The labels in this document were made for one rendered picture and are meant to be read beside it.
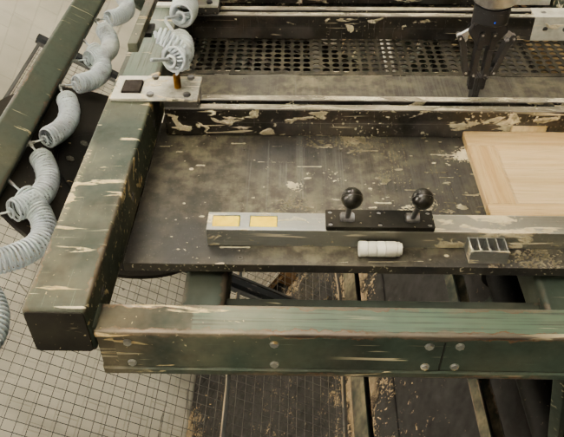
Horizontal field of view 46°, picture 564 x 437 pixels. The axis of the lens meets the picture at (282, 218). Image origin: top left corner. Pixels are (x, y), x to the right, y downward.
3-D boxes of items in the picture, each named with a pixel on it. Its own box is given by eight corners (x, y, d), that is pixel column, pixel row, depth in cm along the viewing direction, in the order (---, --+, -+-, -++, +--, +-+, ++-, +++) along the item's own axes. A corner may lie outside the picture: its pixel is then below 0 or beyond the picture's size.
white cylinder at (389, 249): (357, 260, 122) (401, 260, 122) (359, 248, 120) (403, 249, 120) (357, 249, 124) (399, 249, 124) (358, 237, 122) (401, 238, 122)
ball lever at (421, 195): (422, 230, 123) (436, 205, 111) (401, 230, 124) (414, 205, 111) (420, 211, 125) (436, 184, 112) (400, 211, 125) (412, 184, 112)
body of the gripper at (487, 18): (509, -5, 141) (500, 35, 147) (469, -5, 141) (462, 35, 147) (518, 10, 135) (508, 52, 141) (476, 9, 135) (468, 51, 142)
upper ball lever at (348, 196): (357, 230, 124) (364, 205, 111) (336, 229, 124) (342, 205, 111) (356, 210, 125) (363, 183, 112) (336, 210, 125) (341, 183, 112)
